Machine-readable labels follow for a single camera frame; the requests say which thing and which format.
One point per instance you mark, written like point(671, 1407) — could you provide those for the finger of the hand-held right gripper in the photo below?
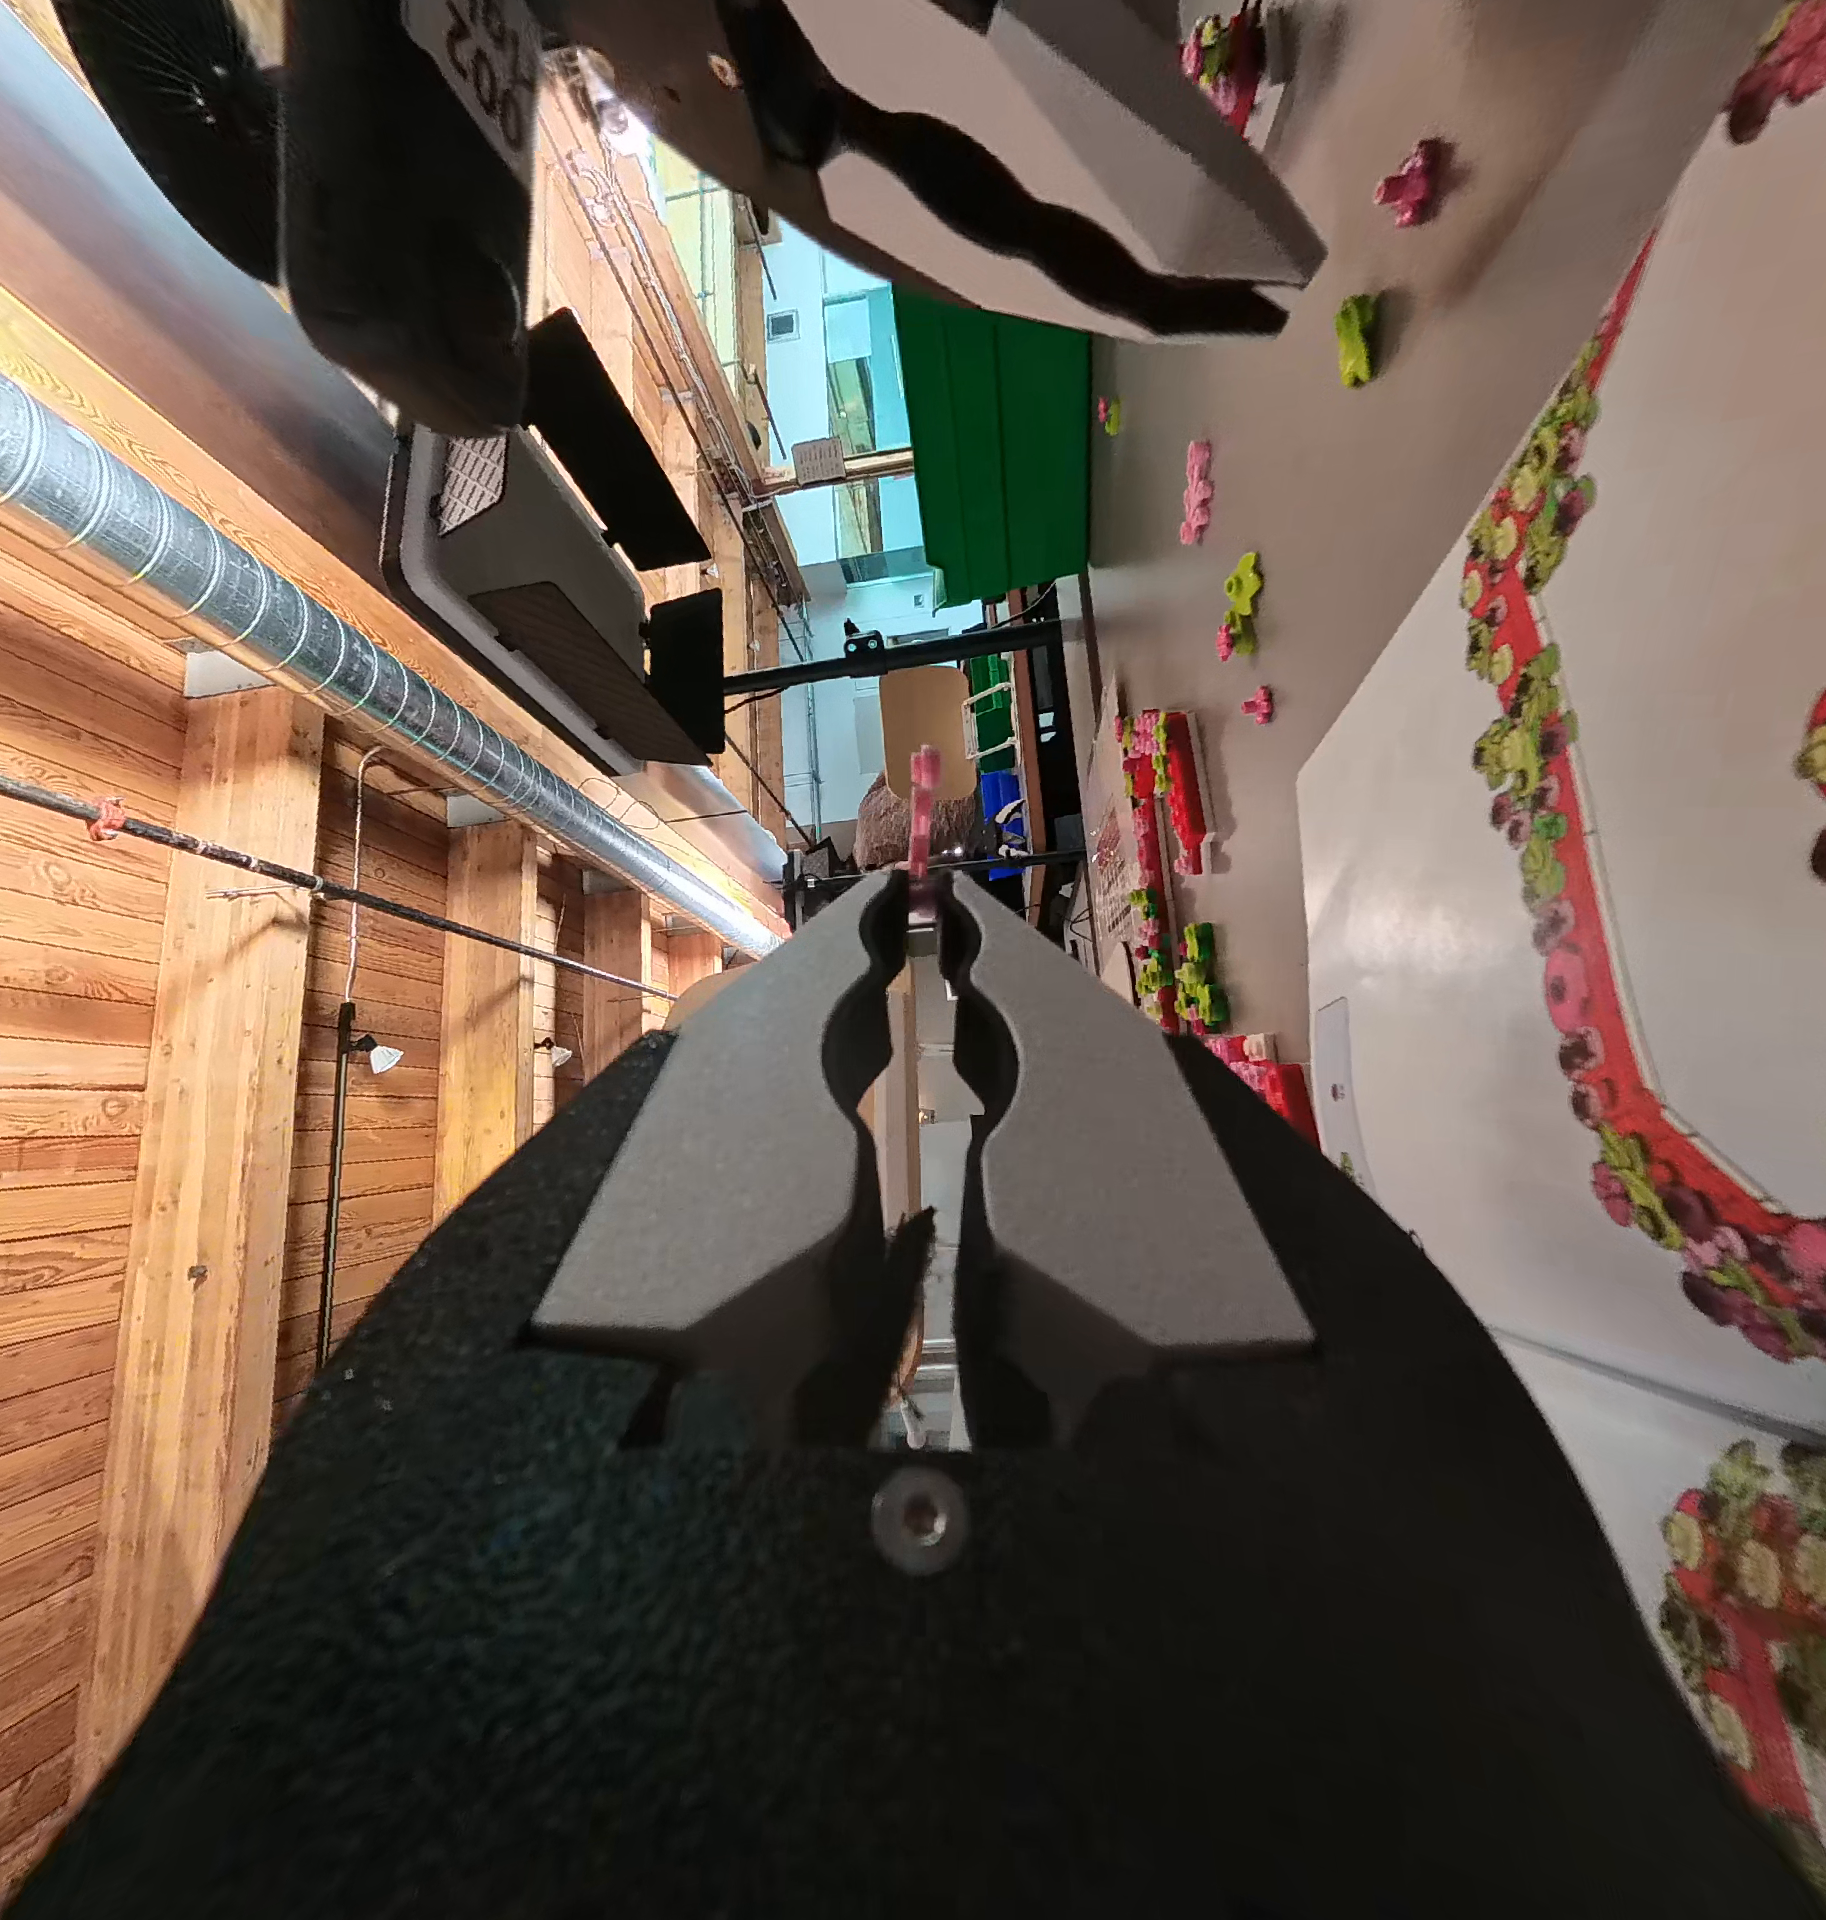
point(943, 245)
point(1121, 119)

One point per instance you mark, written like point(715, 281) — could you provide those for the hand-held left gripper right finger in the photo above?
point(1121, 1199)

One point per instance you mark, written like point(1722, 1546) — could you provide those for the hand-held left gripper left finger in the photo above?
point(718, 1186)

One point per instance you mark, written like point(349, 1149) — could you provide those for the green lego leaf piece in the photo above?
point(1243, 589)
point(1358, 337)

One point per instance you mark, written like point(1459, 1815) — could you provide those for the pink lego stem piece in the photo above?
point(923, 808)

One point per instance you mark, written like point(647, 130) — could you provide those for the small red flowered lego assembly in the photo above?
point(1227, 67)

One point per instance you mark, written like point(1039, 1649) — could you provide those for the dark pink lego flower piece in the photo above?
point(1417, 181)

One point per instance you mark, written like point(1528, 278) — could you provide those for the pink lego branch piece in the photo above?
point(1195, 492)

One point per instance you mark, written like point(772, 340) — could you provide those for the partly built red lego heart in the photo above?
point(1176, 782)

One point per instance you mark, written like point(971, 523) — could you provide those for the small pink lego flower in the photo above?
point(1258, 702)

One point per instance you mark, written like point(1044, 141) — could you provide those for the black round fan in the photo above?
point(179, 119)

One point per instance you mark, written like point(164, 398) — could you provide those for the large black ceiling panel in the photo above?
point(614, 437)

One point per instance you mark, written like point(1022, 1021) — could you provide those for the laminated paper sheet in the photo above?
point(1110, 855)

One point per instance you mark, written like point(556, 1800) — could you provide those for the grey ceiling unit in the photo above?
point(447, 601)

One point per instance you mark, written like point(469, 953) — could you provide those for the blue bin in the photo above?
point(1005, 804)

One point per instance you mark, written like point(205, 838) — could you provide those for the thin black ceiling rod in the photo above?
point(400, 908)

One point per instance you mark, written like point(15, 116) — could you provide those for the black metal pole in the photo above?
point(860, 659)

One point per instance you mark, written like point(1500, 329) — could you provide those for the small green bin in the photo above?
point(989, 707)

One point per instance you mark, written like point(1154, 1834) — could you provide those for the small black ceiling panel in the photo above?
point(686, 670)

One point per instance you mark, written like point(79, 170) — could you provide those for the silver metal air duct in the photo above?
point(251, 601)

